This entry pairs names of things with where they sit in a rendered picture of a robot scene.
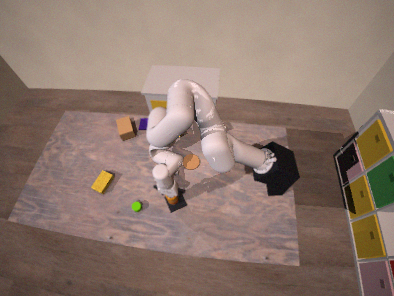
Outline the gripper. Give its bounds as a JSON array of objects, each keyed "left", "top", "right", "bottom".
[{"left": 153, "top": 179, "right": 186, "bottom": 198}]

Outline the dark grey square slate coaster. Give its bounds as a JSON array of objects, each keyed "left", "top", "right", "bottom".
[{"left": 165, "top": 195, "right": 187, "bottom": 212}]

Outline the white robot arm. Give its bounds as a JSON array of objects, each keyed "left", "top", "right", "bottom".
[{"left": 146, "top": 79, "right": 277, "bottom": 190}]

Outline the tan rectangular block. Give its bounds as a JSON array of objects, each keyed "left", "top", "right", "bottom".
[{"left": 116, "top": 116, "right": 136, "bottom": 141}]

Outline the green short cylinder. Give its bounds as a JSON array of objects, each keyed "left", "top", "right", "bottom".
[{"left": 132, "top": 202, "right": 142, "bottom": 212}]

